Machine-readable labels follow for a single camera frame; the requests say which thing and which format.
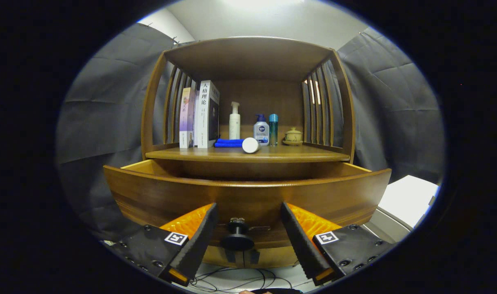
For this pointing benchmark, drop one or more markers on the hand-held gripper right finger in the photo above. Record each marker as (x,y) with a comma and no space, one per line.
(303,245)

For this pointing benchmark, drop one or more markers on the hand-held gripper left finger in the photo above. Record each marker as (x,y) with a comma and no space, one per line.
(199,241)

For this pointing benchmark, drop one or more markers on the wooden drawer with black knob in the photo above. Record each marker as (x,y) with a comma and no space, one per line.
(252,196)

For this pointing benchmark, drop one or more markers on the white tube with green end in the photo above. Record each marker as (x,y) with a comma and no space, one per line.
(250,145)

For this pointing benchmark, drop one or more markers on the wooden countertop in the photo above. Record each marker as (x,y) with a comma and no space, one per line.
(297,153)

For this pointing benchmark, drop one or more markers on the brown wooden cabinet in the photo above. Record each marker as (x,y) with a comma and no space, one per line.
(256,98)

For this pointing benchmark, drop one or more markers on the blue folded cloth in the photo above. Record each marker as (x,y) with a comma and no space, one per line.
(228,143)

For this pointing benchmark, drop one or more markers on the beige lidded tea cup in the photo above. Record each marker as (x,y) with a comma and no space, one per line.
(293,136)

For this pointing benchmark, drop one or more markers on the white flat board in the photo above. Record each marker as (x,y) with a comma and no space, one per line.
(407,200)

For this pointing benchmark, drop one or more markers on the white pump bottle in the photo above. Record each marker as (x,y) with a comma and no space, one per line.
(234,128)

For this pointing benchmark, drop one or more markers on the white bottle with blue cap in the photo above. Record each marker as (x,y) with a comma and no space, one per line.
(262,134)

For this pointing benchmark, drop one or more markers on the teal bottle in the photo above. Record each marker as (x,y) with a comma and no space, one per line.
(273,130)

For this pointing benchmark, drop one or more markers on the white book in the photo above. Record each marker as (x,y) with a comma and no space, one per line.
(201,118)

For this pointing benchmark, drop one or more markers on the purple book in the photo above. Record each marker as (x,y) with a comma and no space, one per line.
(186,118)

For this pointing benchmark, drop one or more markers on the black backdrop cloth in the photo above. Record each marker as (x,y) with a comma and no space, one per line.
(105,134)

